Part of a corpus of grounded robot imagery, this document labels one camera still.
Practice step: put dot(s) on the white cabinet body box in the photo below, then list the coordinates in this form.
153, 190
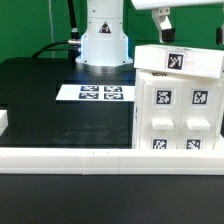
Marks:
137, 101

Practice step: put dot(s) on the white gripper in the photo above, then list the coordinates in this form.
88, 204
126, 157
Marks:
160, 16

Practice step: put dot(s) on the white cabinet door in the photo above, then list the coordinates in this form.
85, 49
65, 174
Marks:
201, 114
159, 111

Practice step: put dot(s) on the white L-shaped fence frame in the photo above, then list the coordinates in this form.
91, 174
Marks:
111, 161

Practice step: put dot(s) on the white marker sheet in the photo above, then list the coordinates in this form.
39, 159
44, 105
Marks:
108, 93

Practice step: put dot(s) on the white cabinet top block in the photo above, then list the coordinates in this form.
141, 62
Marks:
181, 60

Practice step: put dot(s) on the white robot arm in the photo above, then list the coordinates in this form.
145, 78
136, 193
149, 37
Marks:
104, 45

